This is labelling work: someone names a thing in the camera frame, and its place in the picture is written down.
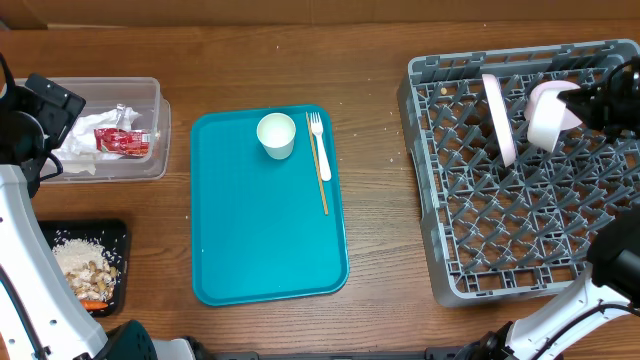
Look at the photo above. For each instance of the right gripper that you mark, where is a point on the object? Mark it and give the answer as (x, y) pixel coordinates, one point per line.
(605, 101)

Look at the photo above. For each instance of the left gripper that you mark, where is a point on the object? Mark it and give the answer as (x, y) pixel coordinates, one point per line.
(59, 105)

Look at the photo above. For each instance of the pink bowl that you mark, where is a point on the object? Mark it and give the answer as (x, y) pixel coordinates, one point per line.
(569, 120)

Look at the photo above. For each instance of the white bowl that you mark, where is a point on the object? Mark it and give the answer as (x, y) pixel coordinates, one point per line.
(545, 119)

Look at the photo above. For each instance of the white napkin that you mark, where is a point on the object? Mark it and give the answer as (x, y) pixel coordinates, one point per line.
(79, 152)

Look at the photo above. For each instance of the large pink plate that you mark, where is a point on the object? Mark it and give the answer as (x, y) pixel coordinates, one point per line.
(501, 124)

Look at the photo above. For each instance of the red snack wrapper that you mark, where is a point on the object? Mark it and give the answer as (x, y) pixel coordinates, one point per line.
(121, 142)

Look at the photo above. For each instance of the nuts and rice pile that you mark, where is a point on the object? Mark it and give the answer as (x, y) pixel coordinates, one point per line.
(88, 268)

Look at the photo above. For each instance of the orange carrot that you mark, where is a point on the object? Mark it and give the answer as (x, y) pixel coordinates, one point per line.
(93, 305)

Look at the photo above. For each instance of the pale green cup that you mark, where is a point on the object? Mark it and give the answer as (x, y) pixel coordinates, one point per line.
(276, 132)

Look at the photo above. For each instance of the white plastic fork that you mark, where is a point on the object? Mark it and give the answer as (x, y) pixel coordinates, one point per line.
(317, 130)

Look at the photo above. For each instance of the wooden chopstick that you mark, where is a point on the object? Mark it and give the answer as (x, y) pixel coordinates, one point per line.
(317, 167)

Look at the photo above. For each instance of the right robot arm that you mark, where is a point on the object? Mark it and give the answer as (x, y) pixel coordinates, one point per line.
(609, 287)

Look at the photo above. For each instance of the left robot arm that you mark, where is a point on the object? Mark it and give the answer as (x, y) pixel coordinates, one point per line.
(41, 318)

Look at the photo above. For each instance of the grey dishwasher rack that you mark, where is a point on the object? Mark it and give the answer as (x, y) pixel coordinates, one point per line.
(492, 232)

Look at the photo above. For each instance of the clear plastic bin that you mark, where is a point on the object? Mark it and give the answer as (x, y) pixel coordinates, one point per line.
(143, 95)

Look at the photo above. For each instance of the black tray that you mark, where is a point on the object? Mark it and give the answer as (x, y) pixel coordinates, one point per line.
(111, 233)

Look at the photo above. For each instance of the teal plastic tray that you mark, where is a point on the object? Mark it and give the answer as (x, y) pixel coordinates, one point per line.
(259, 232)

